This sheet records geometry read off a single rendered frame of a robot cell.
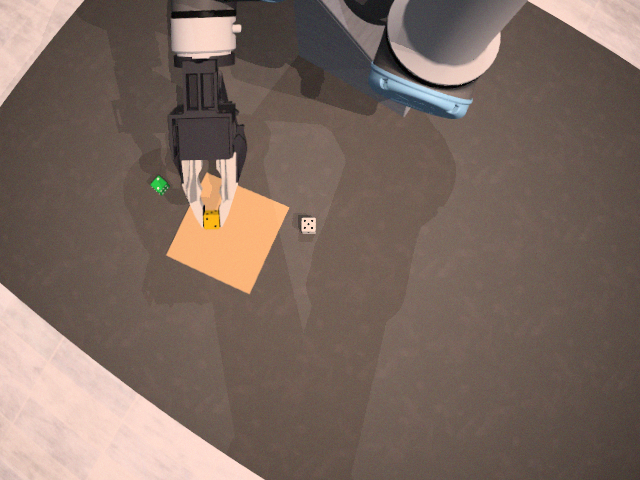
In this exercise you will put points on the orange flat mat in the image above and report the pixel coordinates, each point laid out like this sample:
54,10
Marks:
236,252

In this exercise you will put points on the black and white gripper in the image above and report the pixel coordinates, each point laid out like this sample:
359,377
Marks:
206,133

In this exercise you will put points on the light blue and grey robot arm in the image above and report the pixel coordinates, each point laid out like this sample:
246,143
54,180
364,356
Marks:
430,56

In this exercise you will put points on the yellow die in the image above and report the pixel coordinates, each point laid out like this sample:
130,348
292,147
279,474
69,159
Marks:
211,219

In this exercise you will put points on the white die with black pips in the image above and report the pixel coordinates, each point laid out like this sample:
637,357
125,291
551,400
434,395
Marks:
308,226

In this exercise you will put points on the green die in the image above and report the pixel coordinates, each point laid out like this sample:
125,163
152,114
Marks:
160,185

